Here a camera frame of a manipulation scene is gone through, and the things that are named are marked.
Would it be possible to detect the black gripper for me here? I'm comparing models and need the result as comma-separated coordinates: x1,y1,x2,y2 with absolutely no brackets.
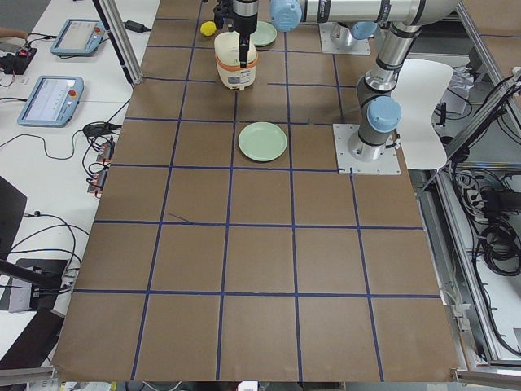
213,2,234,32
239,35,249,68

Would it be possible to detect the far teach pendant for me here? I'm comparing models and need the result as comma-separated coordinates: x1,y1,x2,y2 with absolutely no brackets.
50,19,106,56

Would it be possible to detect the teach pendant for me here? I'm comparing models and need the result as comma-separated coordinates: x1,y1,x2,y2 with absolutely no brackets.
50,19,106,56
17,76,85,128

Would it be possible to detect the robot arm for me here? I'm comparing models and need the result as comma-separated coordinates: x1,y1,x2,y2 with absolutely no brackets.
238,1,426,160
213,0,458,37

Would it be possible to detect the aluminium frame post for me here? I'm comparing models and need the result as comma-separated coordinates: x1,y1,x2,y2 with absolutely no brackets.
92,0,143,86

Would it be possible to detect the green plate near arm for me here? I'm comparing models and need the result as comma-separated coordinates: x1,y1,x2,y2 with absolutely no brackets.
251,20,278,47
238,122,287,162

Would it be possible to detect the yellow toy bell pepper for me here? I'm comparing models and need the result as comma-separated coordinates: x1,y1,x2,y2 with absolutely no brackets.
199,21,217,37

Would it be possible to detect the black power adapter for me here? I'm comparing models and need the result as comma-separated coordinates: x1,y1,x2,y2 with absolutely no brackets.
124,20,151,33

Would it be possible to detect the near teach pendant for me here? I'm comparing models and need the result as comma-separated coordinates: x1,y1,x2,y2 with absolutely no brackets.
17,76,85,128

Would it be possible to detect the white rice cooker orange handle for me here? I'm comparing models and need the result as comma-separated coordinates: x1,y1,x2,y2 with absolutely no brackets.
214,32,258,90

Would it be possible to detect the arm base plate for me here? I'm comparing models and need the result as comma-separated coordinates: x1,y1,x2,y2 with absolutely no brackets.
333,124,401,175
319,21,377,55

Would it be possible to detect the white chair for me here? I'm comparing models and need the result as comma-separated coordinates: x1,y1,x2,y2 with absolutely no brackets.
391,59,453,170

